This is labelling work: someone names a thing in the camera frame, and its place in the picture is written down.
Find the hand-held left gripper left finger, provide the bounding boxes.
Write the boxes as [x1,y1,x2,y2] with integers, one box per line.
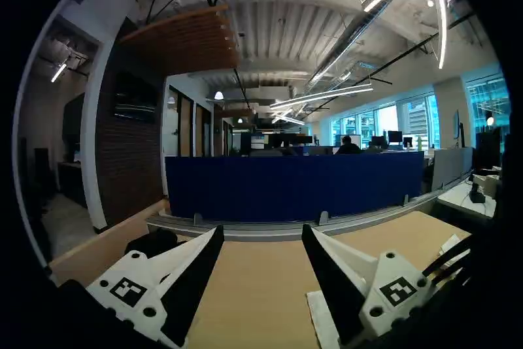
[86,224,226,349]

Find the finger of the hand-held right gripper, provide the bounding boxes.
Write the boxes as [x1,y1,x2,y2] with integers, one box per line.
[422,237,473,277]
[431,252,473,287]

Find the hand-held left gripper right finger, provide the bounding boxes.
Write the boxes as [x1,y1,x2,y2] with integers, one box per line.
[301,224,432,346]

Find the stack of black towels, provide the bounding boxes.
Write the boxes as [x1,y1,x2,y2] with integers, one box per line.
[124,227,190,257]

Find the white office desk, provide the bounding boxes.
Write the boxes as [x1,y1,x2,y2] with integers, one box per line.
[436,179,499,220]

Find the grey desk partition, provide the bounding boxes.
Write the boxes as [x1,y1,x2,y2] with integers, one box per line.
[431,147,476,191]

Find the blue desk screen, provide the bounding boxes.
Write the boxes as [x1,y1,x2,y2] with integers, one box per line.
[146,150,477,241]

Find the black wall screen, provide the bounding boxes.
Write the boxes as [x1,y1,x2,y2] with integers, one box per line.
[112,72,159,123]

